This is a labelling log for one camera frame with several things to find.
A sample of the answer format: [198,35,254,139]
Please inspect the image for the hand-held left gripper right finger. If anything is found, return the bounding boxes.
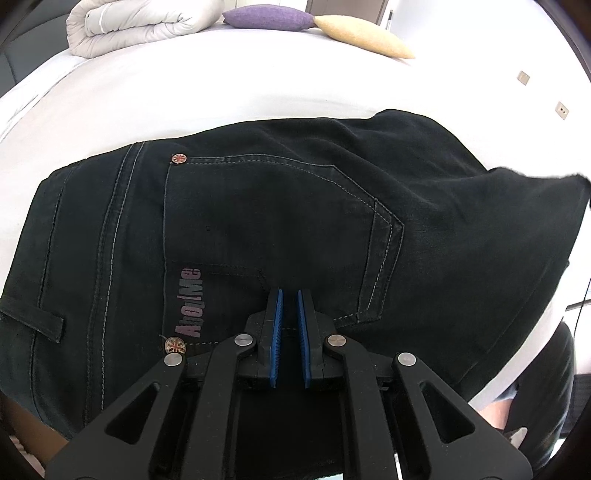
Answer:
[295,289,534,480]

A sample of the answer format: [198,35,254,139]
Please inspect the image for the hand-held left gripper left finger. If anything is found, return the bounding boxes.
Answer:
[45,288,284,480]

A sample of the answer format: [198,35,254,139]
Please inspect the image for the black denim pants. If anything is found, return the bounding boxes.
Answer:
[0,109,590,441]

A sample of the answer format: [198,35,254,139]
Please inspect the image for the person's leg in black trousers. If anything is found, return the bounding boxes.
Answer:
[501,320,578,480]

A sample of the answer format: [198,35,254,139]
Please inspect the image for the white bed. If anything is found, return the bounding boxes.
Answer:
[0,17,591,428]

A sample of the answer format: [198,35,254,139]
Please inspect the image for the yellow pillow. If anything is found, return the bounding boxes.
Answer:
[314,15,416,60]

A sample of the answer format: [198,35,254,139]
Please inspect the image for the purple pillow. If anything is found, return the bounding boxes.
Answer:
[223,6,316,31]

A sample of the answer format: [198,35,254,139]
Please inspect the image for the folded white duvet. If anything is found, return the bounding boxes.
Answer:
[66,0,228,59]

